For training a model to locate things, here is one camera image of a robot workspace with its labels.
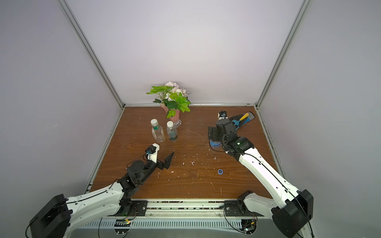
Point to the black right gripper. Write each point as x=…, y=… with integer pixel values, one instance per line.
x=214, y=132

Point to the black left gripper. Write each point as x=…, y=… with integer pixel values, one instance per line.
x=165, y=164

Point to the green label clear bottle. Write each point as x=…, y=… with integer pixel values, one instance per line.
x=158, y=134

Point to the teal print clear bottle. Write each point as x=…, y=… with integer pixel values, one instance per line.
x=172, y=133

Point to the white bottle cap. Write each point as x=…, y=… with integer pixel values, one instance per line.
x=170, y=124
x=154, y=122

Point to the blue label water bottle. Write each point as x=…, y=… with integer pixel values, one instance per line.
x=215, y=144

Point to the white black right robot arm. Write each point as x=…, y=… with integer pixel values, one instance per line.
x=289, y=208

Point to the blue yellow garden hand rake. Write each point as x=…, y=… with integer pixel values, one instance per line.
x=240, y=120

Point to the black blue work glove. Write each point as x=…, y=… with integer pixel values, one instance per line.
x=252, y=116

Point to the pink vase with flowers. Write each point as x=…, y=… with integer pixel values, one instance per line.
x=172, y=99

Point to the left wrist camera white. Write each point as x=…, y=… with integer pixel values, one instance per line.
x=151, y=152

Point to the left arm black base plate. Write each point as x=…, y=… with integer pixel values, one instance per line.
x=133, y=208

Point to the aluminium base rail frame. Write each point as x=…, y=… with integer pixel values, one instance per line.
x=186, y=209

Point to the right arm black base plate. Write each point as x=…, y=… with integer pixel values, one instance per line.
x=237, y=209

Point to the aluminium corner frame post right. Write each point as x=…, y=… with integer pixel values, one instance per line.
x=290, y=36

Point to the aluminium corner frame post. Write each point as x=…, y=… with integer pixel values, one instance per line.
x=290, y=36
x=89, y=49

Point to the aluminium corner frame post left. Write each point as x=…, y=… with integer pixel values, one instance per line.
x=89, y=49

